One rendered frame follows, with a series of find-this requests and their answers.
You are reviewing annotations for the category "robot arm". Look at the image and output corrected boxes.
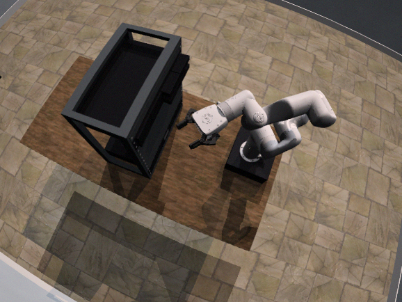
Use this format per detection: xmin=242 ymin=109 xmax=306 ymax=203
xmin=217 ymin=90 xmax=337 ymax=163

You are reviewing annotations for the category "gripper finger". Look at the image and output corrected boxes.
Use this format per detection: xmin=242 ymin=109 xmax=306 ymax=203
xmin=189 ymin=133 xmax=216 ymax=150
xmin=176 ymin=108 xmax=197 ymax=130

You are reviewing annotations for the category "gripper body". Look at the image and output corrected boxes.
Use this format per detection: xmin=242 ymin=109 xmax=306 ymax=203
xmin=192 ymin=104 xmax=228 ymax=139

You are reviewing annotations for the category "black metal rack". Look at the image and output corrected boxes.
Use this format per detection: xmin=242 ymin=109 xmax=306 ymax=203
xmin=61 ymin=23 xmax=190 ymax=179

